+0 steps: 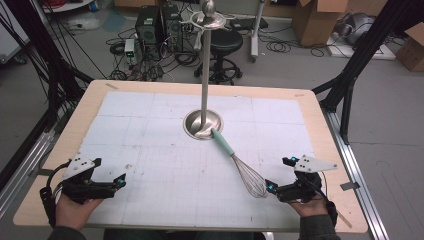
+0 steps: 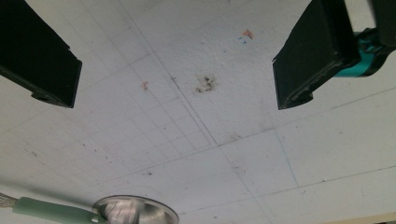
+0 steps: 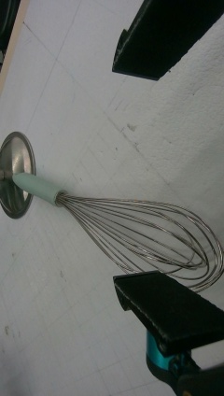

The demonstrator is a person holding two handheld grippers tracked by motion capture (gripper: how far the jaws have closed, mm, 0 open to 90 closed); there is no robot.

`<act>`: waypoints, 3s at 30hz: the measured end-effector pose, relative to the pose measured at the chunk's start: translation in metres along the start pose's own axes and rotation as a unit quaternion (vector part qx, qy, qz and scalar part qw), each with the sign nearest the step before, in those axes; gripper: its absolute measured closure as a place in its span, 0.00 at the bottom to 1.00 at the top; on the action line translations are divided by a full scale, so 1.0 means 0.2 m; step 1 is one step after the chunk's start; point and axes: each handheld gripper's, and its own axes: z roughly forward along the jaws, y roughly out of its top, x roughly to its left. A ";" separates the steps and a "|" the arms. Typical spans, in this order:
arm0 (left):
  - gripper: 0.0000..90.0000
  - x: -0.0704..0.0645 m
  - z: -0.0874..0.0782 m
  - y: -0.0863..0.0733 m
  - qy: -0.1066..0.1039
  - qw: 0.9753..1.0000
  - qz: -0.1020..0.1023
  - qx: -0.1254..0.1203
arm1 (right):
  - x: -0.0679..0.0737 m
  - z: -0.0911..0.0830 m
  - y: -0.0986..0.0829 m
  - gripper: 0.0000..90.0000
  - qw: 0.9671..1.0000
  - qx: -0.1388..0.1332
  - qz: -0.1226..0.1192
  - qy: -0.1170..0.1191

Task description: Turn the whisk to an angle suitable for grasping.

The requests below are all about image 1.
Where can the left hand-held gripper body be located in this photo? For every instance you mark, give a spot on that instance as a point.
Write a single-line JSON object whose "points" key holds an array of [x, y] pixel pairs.
{"points": [[81, 188]]}

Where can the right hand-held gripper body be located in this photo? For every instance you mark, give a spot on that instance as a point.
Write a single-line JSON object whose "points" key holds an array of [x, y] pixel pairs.
{"points": [[301, 190]]}

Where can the metal utensil stand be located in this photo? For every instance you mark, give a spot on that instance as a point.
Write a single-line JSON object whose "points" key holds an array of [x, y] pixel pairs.
{"points": [[205, 66]]}

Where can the person's right hand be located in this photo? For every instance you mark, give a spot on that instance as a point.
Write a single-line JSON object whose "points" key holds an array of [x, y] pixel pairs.
{"points": [[308, 208]]}

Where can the person's left hand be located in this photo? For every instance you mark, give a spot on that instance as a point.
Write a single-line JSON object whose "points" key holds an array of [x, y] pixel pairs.
{"points": [[73, 211]]}

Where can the grey tape strip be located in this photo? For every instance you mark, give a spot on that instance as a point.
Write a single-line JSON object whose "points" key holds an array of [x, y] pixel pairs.
{"points": [[350, 186], [43, 172]]}

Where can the white grid mat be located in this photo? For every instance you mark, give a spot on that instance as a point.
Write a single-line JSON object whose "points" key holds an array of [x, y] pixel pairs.
{"points": [[173, 180]]}

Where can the small silver power box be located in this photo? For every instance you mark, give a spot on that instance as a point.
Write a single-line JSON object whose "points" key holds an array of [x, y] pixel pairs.
{"points": [[129, 50]]}

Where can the white foam board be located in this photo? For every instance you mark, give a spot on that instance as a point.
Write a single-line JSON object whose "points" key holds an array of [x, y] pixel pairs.
{"points": [[363, 50]]}

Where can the black round stool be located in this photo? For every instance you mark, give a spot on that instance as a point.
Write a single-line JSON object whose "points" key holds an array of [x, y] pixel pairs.
{"points": [[224, 45]]}

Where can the white stand pole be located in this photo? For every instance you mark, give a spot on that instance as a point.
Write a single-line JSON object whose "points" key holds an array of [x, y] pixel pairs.
{"points": [[256, 30]]}

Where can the large open cardboard box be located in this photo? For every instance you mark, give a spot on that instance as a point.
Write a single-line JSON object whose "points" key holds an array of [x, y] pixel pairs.
{"points": [[316, 23]]}

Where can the black computer tower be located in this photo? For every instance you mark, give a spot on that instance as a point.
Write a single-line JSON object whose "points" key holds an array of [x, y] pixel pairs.
{"points": [[171, 28], [147, 28]]}

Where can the black flat box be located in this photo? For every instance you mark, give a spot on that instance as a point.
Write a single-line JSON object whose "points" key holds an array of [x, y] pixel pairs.
{"points": [[248, 23]]}

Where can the grey rounded device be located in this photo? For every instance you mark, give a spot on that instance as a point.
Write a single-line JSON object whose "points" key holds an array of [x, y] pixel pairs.
{"points": [[358, 28]]}

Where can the small cardboard box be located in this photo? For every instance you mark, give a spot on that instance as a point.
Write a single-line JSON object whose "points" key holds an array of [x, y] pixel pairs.
{"points": [[412, 50]]}

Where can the aluminium rail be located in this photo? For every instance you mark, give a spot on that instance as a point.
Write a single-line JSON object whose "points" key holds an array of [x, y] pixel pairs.
{"points": [[23, 176], [356, 173]]}

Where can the black metal frame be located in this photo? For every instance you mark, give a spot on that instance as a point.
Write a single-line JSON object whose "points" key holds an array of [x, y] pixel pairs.
{"points": [[50, 66], [353, 73]]}

